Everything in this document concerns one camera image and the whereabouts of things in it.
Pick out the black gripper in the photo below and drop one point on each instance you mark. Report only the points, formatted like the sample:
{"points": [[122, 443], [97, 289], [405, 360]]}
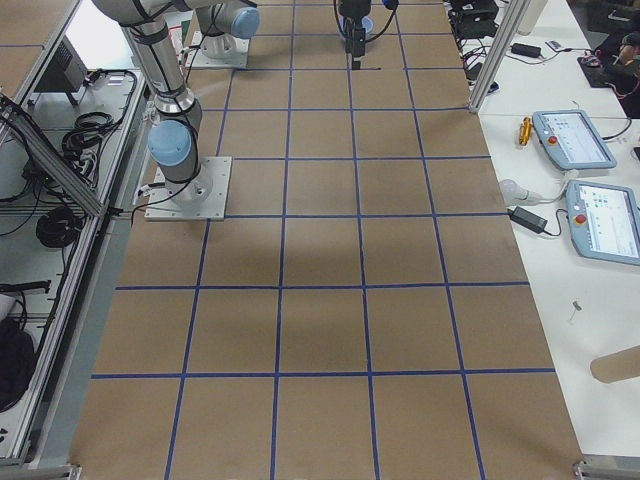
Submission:
{"points": [[351, 11]]}

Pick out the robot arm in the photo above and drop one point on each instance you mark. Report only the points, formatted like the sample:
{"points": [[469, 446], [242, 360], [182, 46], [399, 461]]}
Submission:
{"points": [[222, 24], [173, 141]]}

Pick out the blue bowl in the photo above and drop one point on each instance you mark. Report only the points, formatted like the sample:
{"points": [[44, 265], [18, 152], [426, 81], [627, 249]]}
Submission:
{"points": [[367, 24]]}

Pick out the yellow screwdriver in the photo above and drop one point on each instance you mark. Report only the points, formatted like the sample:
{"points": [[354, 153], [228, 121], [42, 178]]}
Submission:
{"points": [[525, 131]]}

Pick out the white light bulb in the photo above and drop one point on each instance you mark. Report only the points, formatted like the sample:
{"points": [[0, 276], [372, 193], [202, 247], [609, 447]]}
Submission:
{"points": [[513, 194]]}

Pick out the far teach pendant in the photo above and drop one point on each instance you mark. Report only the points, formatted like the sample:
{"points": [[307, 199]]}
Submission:
{"points": [[571, 141]]}

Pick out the teach pendant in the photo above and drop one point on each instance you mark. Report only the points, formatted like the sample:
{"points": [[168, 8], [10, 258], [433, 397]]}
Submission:
{"points": [[571, 141], [603, 221]]}

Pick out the black power adapter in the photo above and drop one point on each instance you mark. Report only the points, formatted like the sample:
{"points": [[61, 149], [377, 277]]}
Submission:
{"points": [[527, 219]]}

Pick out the grey control box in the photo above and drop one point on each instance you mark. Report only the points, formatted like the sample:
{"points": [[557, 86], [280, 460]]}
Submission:
{"points": [[65, 72]]}

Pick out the near teach pendant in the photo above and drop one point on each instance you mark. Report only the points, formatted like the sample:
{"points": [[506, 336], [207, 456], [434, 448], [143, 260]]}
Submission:
{"points": [[603, 221]]}

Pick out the brown cardboard piece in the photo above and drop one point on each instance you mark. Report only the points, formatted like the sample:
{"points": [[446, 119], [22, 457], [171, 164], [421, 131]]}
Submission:
{"points": [[618, 366]]}

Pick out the black cloth bag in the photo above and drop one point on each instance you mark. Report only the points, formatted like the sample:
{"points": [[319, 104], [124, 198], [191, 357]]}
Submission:
{"points": [[18, 362]]}

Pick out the aluminium frame post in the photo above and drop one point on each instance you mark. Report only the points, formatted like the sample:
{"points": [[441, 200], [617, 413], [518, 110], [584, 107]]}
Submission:
{"points": [[511, 20]]}

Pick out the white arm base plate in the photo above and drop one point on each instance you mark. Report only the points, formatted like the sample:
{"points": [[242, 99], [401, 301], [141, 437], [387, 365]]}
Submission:
{"points": [[204, 198]]}

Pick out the aluminium frame rail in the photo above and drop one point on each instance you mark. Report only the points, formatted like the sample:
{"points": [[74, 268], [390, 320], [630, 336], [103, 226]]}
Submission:
{"points": [[45, 155]]}

